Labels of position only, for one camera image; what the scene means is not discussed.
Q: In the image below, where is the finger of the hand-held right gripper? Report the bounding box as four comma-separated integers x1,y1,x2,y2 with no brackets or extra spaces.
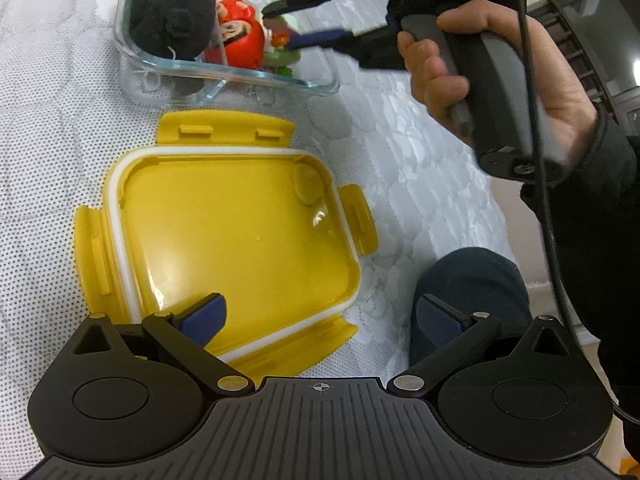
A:
262,0,391,20
285,29,362,54

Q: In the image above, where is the yellow plastic container lid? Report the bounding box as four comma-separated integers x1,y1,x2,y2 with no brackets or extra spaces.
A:
73,111,380,377

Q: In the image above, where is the person's right forearm black sleeve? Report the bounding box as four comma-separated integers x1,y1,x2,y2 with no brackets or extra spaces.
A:
520,104,640,463

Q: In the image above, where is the black plush toy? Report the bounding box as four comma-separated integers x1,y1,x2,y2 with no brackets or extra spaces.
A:
128,0,217,62

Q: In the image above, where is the white patterned desktop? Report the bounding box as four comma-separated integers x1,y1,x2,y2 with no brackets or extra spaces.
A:
0,0,513,401

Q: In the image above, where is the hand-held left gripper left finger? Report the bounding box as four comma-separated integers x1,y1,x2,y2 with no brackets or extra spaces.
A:
73,293,256,397

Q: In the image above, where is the green toy figure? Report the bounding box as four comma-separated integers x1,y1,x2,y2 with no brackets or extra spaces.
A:
262,12,304,79

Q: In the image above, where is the person's leg in blue pants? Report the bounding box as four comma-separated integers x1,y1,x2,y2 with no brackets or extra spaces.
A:
409,247,534,367

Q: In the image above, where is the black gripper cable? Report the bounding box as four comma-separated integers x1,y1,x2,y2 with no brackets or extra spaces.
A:
512,0,636,426

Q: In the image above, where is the person's right hand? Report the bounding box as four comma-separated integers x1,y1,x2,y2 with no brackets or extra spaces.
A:
398,1,601,164

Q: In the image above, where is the red toy figure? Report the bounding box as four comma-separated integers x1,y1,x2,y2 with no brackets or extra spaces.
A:
202,0,266,69

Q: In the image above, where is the clear glass container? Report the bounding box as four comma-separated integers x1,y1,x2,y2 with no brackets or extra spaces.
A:
114,0,342,107

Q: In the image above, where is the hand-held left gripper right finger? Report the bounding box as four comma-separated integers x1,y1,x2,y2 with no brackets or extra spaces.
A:
392,293,572,400

